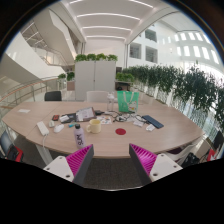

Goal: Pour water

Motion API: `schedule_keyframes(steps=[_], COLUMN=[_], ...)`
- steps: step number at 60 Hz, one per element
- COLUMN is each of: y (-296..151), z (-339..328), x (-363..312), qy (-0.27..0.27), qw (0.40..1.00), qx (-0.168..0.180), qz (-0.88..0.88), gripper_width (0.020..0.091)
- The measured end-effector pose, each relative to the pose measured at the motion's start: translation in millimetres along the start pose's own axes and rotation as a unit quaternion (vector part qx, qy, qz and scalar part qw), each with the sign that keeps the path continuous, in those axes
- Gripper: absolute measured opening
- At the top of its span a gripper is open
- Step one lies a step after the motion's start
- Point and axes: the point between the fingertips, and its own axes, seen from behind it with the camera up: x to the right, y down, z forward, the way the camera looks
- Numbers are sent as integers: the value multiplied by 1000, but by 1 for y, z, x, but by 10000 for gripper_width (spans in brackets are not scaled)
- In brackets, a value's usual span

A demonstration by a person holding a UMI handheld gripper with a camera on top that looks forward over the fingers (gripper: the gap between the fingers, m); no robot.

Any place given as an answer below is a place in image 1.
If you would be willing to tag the white box with dark dots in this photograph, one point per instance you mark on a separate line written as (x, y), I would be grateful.
(64, 118)

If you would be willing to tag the white paper card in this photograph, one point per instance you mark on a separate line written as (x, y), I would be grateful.
(138, 123)

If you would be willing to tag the black and red chair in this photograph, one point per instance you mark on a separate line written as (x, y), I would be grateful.
(216, 146)
(8, 145)

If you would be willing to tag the clear plastic water bottle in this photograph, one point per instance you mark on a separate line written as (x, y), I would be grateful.
(110, 103)

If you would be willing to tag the white cabinet with plants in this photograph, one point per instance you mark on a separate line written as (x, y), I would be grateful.
(95, 80)

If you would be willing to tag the potted green plant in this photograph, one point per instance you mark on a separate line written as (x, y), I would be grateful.
(70, 76)
(62, 76)

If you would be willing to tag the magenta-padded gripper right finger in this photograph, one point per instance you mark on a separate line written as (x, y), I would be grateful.
(165, 166)

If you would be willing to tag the green tote bag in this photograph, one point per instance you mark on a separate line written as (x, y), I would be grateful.
(126, 101)

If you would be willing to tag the white chair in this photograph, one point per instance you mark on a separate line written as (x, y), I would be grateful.
(96, 96)

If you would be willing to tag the small red black box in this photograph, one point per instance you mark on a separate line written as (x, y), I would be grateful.
(55, 117)

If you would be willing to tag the ceiling light strips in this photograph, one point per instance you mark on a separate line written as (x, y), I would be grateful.
(106, 15)

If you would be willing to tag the black power adapter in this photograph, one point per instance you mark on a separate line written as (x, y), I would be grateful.
(99, 112)

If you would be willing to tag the small cyan object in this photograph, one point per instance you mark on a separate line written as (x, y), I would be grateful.
(72, 125)

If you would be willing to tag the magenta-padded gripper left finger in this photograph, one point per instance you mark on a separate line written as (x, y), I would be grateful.
(58, 166)

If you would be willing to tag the row of green plants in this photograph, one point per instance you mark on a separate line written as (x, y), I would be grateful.
(193, 86)

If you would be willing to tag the white paper slip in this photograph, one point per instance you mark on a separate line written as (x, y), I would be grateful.
(24, 110)

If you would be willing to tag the clear white packet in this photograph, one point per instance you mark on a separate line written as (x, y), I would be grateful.
(150, 127)

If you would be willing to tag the small white charger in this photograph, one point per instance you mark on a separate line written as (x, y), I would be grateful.
(51, 123)

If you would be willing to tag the pale yellow mug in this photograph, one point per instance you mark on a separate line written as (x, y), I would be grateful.
(95, 126)

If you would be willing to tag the black notebook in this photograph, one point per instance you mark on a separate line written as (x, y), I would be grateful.
(71, 117)

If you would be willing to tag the flat round red coaster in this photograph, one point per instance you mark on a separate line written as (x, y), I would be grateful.
(120, 131)

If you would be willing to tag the lilac drink bottle black cap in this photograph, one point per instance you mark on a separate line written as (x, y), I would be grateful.
(79, 138)

